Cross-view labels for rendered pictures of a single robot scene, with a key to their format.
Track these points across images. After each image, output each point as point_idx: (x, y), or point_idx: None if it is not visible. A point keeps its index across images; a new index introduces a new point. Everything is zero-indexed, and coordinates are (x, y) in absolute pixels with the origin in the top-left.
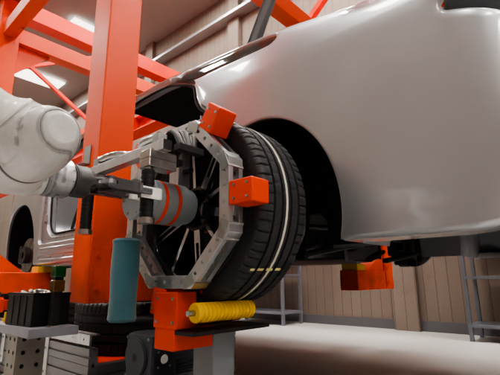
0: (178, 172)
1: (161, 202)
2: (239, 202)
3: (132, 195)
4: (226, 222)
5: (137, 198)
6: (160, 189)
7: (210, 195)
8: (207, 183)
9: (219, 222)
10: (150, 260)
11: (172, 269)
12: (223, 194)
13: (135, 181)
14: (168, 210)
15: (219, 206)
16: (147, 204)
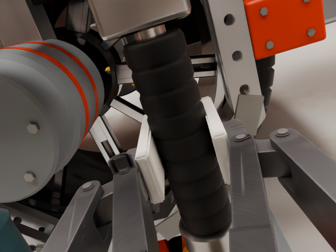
0: (27, 7)
1: (80, 111)
2: (287, 50)
3: (160, 183)
4: (259, 100)
5: (163, 177)
6: (211, 100)
7: (104, 42)
8: (86, 16)
9: (233, 105)
10: (10, 213)
11: (58, 199)
12: (233, 41)
13: (319, 150)
14: (89, 122)
15: (119, 58)
16: (221, 179)
